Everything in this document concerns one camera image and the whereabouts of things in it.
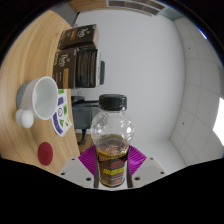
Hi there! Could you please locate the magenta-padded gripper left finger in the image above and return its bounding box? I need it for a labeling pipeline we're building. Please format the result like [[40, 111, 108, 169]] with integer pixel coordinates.
[[58, 144, 100, 189]]

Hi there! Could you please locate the flat round red coaster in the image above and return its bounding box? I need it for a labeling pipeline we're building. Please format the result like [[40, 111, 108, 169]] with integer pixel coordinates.
[[37, 141, 54, 166]]

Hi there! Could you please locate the white green purple leaflet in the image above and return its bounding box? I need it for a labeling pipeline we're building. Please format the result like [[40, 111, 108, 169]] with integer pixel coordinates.
[[51, 88, 73, 137]]

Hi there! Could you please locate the clear black-capped drink bottle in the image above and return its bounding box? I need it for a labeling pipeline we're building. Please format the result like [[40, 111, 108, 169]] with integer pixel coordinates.
[[90, 93, 134, 189]]

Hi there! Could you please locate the white ceramic mug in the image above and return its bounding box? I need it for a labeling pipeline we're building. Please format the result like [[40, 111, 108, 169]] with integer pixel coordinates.
[[15, 76, 60, 129]]

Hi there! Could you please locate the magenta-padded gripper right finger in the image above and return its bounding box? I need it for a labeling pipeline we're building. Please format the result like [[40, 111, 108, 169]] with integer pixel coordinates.
[[124, 144, 168, 189]]

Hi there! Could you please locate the dark brown ribbed carton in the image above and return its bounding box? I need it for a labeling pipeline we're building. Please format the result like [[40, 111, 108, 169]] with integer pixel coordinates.
[[75, 48, 101, 89]]

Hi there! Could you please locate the ceiling light panel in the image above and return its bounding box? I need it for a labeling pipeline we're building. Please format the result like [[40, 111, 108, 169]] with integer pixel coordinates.
[[212, 96, 224, 148]]

